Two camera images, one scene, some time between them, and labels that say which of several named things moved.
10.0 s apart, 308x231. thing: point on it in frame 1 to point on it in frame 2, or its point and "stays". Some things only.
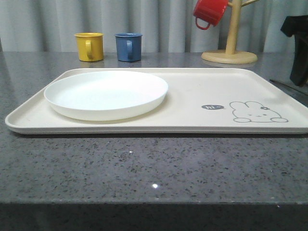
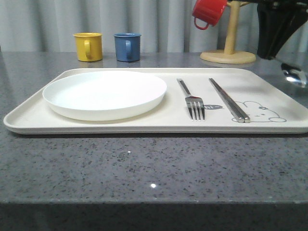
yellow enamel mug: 90,46 stays
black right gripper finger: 297,26 to 297,17
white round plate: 106,95 stays
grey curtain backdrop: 165,25 stays
